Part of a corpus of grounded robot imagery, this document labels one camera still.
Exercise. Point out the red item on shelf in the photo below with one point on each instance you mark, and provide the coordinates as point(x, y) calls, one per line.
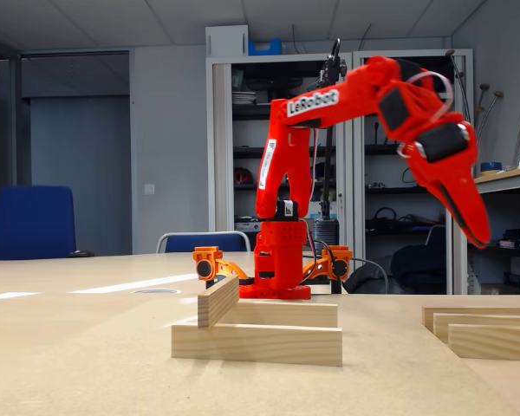
point(242, 175)

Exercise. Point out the black computer mouse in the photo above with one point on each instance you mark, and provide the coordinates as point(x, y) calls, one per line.
point(80, 254)

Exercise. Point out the white box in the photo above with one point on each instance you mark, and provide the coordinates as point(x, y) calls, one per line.
point(225, 41)

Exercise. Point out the wooden stick placed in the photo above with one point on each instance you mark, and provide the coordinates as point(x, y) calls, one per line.
point(264, 346)
point(481, 309)
point(494, 342)
point(485, 319)
point(216, 303)
point(286, 314)

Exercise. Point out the grey side desk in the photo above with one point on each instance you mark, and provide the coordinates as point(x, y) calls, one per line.
point(459, 268)

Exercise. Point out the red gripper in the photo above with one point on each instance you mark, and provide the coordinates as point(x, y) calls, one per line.
point(451, 166)

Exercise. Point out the blue chair with metal frame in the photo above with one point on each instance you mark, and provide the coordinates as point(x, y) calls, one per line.
point(190, 243)

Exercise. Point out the stack of papers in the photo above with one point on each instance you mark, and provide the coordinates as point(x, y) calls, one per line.
point(244, 97)

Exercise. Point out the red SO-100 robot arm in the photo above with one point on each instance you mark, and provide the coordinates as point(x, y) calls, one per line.
point(351, 104)

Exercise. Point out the metal coat stand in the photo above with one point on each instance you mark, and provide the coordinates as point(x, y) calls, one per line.
point(484, 86)

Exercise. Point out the white electronic device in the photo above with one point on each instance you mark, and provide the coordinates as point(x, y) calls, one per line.
point(248, 225)

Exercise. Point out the orange table clamp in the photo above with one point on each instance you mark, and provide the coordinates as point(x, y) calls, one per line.
point(342, 251)
point(210, 252)

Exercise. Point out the brown fibreboard work board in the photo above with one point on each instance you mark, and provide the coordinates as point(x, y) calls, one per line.
point(260, 390)

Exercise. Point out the black camera stand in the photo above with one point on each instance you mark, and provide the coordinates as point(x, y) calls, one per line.
point(327, 234)

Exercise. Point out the white light switch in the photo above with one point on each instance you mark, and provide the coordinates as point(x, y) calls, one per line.
point(149, 189)

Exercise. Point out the grey metal shelf cabinet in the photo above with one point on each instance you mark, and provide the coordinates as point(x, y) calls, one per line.
point(221, 130)
point(359, 195)

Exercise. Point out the blue plastic box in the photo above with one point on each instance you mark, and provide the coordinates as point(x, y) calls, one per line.
point(264, 47)

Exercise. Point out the black office chair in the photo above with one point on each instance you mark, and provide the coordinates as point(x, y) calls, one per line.
point(416, 264)
point(366, 279)

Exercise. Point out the large blue chair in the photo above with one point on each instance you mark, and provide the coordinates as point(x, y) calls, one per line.
point(26, 225)

